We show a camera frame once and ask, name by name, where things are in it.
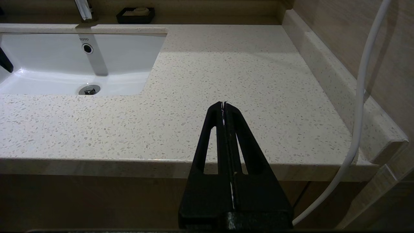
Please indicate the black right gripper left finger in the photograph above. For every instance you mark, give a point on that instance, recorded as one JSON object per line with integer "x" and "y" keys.
{"x": 200, "y": 200}

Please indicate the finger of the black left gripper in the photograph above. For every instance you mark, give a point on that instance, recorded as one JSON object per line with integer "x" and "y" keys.
{"x": 5, "y": 61}

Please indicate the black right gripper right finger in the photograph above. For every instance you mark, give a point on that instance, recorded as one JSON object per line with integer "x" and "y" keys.
{"x": 258, "y": 200}

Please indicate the white ceramic sink basin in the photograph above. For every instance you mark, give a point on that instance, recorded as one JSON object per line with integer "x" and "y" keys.
{"x": 48, "y": 64}

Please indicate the chrome sink drain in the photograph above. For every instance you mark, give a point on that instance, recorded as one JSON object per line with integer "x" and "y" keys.
{"x": 89, "y": 90}

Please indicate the chrome faucet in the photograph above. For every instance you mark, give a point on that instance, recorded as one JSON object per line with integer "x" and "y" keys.
{"x": 84, "y": 9}

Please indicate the black soap dish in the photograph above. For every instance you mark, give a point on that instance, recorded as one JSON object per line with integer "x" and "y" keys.
{"x": 135, "y": 19}

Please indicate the beige soap bar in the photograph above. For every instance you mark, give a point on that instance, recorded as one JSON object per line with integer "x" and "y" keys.
{"x": 138, "y": 12}

